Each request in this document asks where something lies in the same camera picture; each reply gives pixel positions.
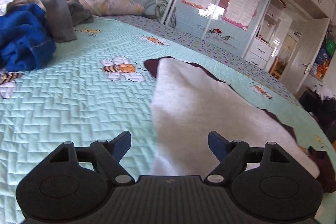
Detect maroon and grey sweatshirt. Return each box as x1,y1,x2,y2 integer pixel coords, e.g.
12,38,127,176
144,56,335,193

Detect dark clothes pile on chair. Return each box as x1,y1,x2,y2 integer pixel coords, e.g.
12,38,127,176
299,88,335,136

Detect mint quilted bee bedspread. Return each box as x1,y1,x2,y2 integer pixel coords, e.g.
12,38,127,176
1,16,335,223

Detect blue garment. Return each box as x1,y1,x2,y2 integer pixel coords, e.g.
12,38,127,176
1,4,56,72

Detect grey garment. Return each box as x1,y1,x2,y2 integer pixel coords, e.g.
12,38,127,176
7,0,94,43

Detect white room door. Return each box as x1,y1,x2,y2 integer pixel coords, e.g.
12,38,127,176
280,18,330,95

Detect pink framed poster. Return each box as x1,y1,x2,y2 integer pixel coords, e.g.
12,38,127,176
219,0,260,31

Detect coiled hose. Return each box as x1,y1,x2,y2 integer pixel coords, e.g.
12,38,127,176
142,0,177,29

